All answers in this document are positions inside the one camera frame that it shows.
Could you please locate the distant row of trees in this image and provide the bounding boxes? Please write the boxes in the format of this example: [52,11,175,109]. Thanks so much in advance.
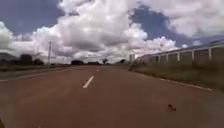
[70,58,127,66]

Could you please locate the white dashed centre line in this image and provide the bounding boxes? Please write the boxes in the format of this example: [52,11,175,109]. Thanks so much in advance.
[82,69,100,90]

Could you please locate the reddish brown asphalt road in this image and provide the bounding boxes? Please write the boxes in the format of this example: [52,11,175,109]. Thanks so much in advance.
[0,65,224,128]

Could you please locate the utility pole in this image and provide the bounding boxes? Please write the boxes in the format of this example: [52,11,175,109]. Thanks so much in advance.
[47,41,53,66]

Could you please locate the small debris on road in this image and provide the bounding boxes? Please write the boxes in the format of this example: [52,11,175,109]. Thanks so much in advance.
[167,103,177,113]

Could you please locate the grass verge with weeds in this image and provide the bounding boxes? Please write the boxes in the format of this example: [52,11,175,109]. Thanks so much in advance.
[128,60,224,92]

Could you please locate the white road edge line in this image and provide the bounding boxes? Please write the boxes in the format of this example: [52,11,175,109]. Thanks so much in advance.
[0,68,73,83]
[133,71,214,92]

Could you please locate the long concrete fence wall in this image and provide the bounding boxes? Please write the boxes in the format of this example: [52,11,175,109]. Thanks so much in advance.
[135,41,224,65]

